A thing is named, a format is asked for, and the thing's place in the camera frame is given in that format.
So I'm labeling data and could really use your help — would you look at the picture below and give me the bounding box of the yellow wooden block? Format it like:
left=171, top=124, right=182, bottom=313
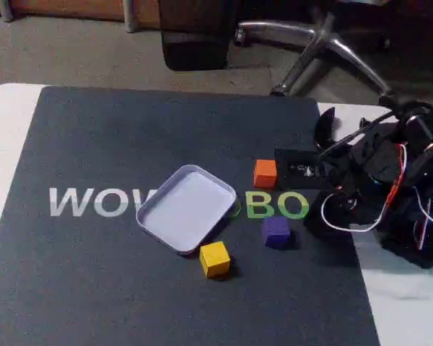
left=198, top=240, right=232, bottom=279

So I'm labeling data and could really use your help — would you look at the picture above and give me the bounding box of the orange wooden block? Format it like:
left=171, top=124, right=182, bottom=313
left=253, top=159, right=278, bottom=189

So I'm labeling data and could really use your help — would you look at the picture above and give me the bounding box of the purple wooden block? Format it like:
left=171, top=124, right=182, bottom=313
left=261, top=216, right=292, bottom=249

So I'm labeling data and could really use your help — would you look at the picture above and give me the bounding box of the lavender plastic tray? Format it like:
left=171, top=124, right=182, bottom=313
left=135, top=164, right=237, bottom=257

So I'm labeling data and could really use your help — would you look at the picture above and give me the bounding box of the grey metal leg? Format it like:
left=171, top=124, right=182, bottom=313
left=123, top=0, right=137, bottom=34
left=0, top=0, right=14, bottom=22

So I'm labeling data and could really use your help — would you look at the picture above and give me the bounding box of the black camera cable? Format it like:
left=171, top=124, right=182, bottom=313
left=319, top=110, right=400, bottom=158

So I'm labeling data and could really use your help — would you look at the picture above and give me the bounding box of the black printed desk mat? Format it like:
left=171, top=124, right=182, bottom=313
left=0, top=85, right=382, bottom=346

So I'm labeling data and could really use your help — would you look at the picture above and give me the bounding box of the black rectangular bin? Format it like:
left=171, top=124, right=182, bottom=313
left=160, top=0, right=239, bottom=71

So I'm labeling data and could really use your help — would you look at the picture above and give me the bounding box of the white looped cable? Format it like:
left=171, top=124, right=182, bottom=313
left=320, top=192, right=389, bottom=232

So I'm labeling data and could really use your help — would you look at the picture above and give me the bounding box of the black table clamp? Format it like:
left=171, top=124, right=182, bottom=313
left=312, top=106, right=372, bottom=156

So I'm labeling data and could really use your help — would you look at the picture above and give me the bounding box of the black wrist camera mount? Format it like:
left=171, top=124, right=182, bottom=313
left=274, top=148, right=328, bottom=190

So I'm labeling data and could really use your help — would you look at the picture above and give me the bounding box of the brown wooden furniture panel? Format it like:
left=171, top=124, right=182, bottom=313
left=0, top=0, right=163, bottom=21

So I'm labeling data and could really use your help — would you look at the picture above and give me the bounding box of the red white servo cable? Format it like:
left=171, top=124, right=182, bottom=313
left=388, top=143, right=409, bottom=207

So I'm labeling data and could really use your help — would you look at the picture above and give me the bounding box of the chrome office chair base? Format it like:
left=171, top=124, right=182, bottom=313
left=234, top=10, right=401, bottom=105

